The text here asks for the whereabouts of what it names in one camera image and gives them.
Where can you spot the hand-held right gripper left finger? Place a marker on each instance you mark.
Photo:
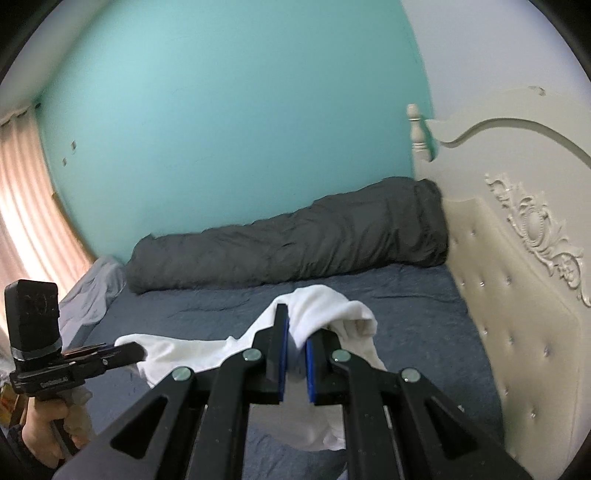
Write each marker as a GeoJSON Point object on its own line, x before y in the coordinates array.
{"type": "Point", "coordinates": [285, 350]}

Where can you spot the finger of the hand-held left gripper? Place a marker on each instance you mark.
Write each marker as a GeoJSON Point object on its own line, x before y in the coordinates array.
{"type": "Point", "coordinates": [127, 355]}

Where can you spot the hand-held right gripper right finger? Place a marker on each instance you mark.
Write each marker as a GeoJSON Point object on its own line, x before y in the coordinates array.
{"type": "Point", "coordinates": [310, 369]}

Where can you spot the white shirt with black trim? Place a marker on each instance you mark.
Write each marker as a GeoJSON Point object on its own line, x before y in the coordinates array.
{"type": "Point", "coordinates": [323, 309]}

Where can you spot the person's left hand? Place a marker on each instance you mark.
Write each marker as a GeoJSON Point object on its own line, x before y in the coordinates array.
{"type": "Point", "coordinates": [39, 434]}

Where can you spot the light grey blanket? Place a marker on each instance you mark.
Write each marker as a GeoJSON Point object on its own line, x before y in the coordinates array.
{"type": "Point", "coordinates": [92, 290]}

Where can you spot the pink curtain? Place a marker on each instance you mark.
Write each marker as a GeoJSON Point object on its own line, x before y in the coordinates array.
{"type": "Point", "coordinates": [27, 207]}

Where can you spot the blue patterned bed sheet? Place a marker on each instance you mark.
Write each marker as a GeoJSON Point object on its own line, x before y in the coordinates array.
{"type": "Point", "coordinates": [415, 323]}

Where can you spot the dark grey rolled duvet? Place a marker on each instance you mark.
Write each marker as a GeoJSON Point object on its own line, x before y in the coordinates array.
{"type": "Point", "coordinates": [300, 235]}

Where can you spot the cream tufted headboard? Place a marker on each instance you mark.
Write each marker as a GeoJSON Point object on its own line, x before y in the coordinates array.
{"type": "Point", "coordinates": [531, 277]}

